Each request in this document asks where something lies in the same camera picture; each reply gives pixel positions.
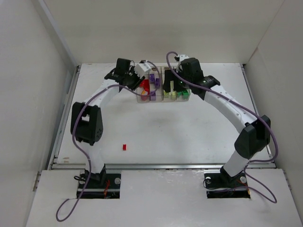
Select red double round lego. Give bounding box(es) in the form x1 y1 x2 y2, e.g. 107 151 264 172
141 87 150 96

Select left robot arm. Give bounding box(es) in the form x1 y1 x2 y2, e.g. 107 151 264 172
71 58 151 184

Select green square lego brick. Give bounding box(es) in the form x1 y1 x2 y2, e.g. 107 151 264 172
177 90 190 99

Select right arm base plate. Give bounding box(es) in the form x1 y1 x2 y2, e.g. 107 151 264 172
203 172 250 199

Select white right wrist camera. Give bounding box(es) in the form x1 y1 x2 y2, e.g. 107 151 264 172
174 54 189 62

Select red round lego pair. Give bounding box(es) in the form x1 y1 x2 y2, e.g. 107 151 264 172
139 79 150 89

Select red flower round lego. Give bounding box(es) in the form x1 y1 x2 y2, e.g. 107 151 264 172
141 94 149 101

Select purple slope lego brick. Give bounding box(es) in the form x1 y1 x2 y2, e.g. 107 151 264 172
149 73 160 88

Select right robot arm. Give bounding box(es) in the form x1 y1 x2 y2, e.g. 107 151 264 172
165 54 271 183

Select aluminium front rail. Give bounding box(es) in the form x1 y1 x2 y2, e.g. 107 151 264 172
47 162 277 170

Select clear bin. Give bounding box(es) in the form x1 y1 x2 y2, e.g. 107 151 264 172
149 67 163 102
136 73 151 103
161 66 177 101
175 77 190 101

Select lime green lego brick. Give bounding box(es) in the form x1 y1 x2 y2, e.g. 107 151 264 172
163 90 177 99

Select purple arch lego brick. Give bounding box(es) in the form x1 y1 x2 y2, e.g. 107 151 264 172
150 91 157 101

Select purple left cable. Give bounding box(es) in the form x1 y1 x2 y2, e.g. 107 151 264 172
55 60 160 223

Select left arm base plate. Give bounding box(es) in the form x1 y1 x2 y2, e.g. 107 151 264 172
81 171 121 199

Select lime small lego brick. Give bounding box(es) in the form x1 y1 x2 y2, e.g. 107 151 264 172
170 80 174 93

